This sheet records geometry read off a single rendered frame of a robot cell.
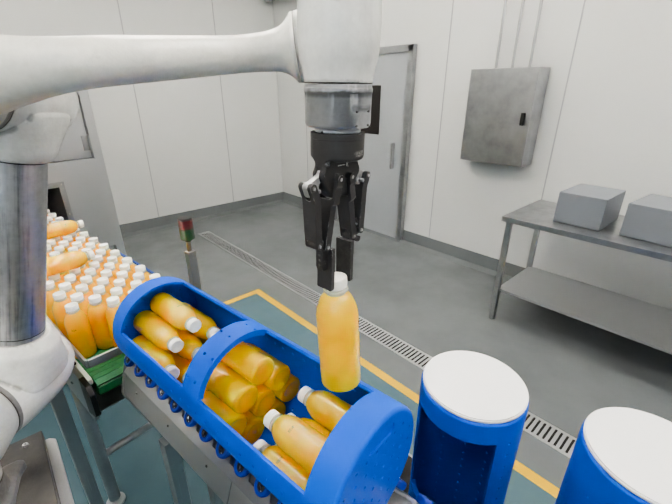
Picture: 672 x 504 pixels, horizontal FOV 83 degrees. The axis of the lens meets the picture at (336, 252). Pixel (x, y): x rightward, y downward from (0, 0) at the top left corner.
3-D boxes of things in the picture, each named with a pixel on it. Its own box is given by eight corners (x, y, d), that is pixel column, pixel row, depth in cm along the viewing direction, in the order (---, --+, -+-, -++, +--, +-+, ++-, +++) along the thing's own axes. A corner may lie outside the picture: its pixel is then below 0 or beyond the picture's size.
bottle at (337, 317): (319, 394, 66) (310, 295, 59) (323, 367, 72) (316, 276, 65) (361, 394, 65) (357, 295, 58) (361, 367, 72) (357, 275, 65)
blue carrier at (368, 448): (327, 588, 68) (333, 471, 59) (119, 373, 120) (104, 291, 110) (407, 481, 89) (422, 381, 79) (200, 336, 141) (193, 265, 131)
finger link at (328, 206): (345, 175, 53) (339, 175, 52) (334, 252, 56) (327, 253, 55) (325, 171, 56) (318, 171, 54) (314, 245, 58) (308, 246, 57)
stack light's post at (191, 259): (217, 431, 216) (188, 253, 173) (213, 427, 218) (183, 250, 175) (223, 426, 219) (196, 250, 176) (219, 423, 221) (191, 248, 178)
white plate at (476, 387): (428, 342, 122) (428, 345, 122) (417, 405, 98) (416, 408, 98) (522, 360, 114) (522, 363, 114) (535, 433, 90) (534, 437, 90)
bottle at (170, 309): (172, 308, 125) (204, 330, 114) (150, 316, 120) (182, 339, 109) (170, 288, 123) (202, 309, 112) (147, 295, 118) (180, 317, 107)
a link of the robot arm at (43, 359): (-60, 435, 78) (23, 369, 99) (22, 451, 79) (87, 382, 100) (-103, 19, 53) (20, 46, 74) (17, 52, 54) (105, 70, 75)
